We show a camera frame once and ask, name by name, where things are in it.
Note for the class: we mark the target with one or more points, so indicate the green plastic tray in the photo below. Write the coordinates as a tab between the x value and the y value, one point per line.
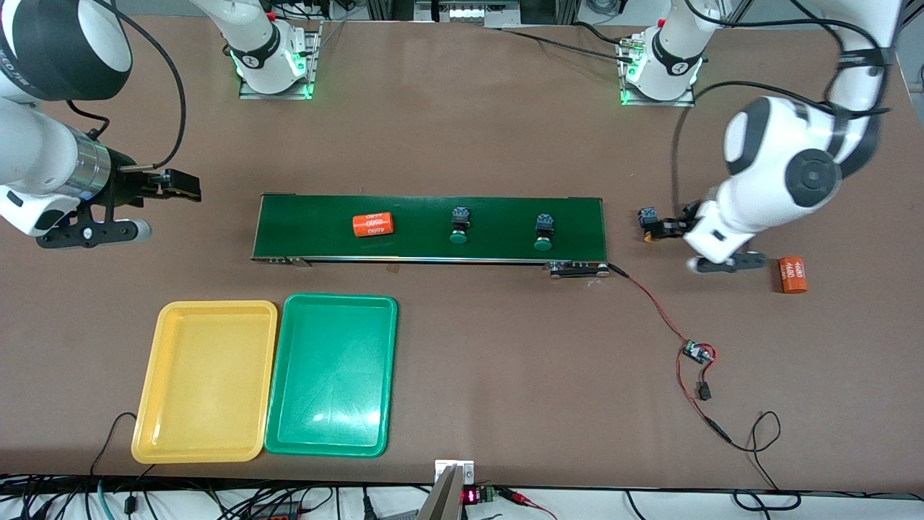
332	375

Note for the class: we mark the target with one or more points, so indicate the yellow plastic tray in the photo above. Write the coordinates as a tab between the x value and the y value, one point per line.
206	383

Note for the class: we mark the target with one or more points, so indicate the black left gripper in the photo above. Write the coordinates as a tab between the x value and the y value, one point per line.
677	226

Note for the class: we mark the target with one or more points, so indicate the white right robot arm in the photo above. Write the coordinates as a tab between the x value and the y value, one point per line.
253	43

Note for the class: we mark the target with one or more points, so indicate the green mushroom push button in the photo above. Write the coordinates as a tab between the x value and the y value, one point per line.
543	222
459	216

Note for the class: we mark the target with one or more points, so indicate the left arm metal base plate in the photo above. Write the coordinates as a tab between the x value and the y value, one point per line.
660	102

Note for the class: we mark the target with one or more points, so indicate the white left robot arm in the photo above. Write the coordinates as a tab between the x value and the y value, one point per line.
765	144

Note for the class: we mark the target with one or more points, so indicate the grey metal device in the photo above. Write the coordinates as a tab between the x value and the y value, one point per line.
465	11

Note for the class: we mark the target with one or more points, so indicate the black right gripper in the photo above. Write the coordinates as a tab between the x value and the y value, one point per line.
126	188

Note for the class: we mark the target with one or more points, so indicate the red clip lead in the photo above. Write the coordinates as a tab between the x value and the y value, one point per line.
523	498

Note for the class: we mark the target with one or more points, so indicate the small black connector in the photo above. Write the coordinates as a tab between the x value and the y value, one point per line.
704	392

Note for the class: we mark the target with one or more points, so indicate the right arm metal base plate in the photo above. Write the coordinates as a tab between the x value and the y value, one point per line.
315	58

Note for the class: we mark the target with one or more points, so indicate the green conveyor belt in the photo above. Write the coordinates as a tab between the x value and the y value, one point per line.
310	245

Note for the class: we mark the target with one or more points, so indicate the grey metal bar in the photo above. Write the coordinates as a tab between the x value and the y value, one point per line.
442	498

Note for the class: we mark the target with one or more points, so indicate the yellow mushroom push button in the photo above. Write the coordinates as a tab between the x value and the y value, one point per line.
647	215

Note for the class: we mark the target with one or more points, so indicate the red digit display module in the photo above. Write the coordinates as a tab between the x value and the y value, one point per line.
476	495

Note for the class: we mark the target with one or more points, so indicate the silver metal bracket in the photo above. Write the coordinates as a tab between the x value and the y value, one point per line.
462	468

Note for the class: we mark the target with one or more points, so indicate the small green circuit board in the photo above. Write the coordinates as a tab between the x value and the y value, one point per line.
697	352

